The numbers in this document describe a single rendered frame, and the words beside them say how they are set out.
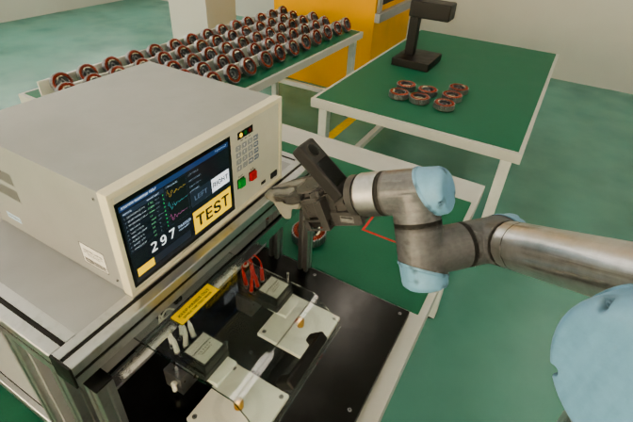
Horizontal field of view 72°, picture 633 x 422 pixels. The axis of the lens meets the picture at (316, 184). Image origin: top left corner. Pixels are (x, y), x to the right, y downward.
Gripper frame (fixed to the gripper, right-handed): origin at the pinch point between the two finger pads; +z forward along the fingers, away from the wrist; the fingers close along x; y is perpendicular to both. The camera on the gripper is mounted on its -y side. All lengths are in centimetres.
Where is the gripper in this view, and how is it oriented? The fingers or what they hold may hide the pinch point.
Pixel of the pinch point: (269, 190)
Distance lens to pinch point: 85.8
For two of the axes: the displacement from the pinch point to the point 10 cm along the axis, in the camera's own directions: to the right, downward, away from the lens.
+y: 3.3, 8.8, 3.4
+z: -8.0, 0.7, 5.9
